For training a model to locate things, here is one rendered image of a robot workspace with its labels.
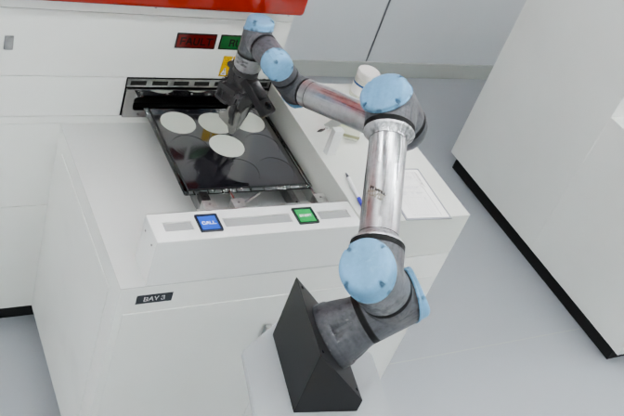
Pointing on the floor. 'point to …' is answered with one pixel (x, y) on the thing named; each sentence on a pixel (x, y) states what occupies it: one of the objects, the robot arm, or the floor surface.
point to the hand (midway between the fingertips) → (234, 131)
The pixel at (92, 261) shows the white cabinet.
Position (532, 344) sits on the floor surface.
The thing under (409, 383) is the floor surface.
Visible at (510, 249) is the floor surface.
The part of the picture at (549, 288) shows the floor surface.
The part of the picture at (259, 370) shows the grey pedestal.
